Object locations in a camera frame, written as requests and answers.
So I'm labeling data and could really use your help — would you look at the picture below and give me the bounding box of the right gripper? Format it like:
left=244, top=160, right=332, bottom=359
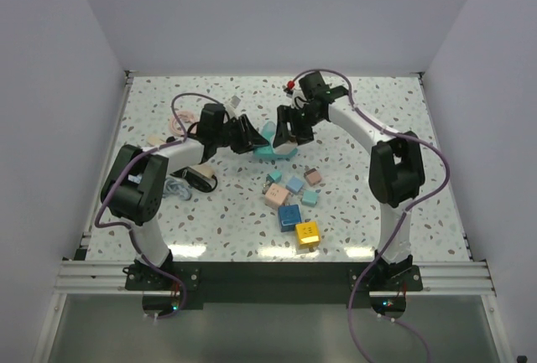
left=275, top=104, right=325, bottom=148

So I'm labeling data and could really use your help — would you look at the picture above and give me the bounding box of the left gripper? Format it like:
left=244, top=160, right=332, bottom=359
left=213, top=114, right=267, bottom=154

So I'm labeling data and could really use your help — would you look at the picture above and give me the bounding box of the white cube plug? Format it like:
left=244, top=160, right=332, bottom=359
left=273, top=137, right=297, bottom=157

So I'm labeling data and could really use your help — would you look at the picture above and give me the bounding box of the teal triangular socket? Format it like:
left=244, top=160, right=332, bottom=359
left=253, top=122, right=298, bottom=160

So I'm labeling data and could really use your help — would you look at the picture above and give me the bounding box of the pink small plug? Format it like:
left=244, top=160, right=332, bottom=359
left=304, top=168, right=322, bottom=186

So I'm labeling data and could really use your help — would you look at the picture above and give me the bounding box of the blue small plug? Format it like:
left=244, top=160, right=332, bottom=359
left=285, top=176, right=305, bottom=194

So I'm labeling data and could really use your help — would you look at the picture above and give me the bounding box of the pink cord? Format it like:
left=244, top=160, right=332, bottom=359
left=169, top=110, right=196, bottom=136

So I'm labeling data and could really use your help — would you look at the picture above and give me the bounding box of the pink cube plug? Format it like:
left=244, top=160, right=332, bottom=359
left=264, top=184, right=289, bottom=209

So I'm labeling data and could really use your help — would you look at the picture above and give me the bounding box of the black power cord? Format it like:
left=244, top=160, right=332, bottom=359
left=171, top=165, right=219, bottom=193

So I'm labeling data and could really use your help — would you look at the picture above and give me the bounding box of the teal small plug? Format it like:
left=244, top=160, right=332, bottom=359
left=300, top=190, right=319, bottom=207

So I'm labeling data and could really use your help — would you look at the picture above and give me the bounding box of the blue cube plug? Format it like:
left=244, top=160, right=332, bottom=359
left=278, top=205, right=302, bottom=232

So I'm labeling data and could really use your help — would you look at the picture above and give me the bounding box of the light blue cord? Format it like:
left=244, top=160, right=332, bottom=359
left=162, top=176, right=193, bottom=200

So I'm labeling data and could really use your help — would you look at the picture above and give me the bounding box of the yellow cube socket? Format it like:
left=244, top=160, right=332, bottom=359
left=295, top=220, right=321, bottom=249

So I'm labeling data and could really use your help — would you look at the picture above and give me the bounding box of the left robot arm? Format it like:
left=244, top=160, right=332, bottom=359
left=95, top=103, right=269, bottom=289

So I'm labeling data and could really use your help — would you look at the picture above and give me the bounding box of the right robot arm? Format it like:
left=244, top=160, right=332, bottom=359
left=273, top=70, right=425, bottom=290

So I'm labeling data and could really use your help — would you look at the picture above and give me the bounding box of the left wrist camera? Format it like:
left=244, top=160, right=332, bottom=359
left=225, top=96, right=241, bottom=115

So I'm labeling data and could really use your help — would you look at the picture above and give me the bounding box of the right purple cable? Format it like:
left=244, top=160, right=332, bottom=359
left=293, top=68, right=453, bottom=363

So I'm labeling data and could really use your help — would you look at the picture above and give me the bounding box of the purple cable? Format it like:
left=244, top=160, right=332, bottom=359
left=94, top=92, right=232, bottom=321
left=293, top=68, right=453, bottom=363

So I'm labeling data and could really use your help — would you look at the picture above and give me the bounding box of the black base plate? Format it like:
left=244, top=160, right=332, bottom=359
left=123, top=261, right=424, bottom=314

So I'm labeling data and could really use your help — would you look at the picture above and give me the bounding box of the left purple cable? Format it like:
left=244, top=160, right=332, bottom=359
left=94, top=92, right=232, bottom=321

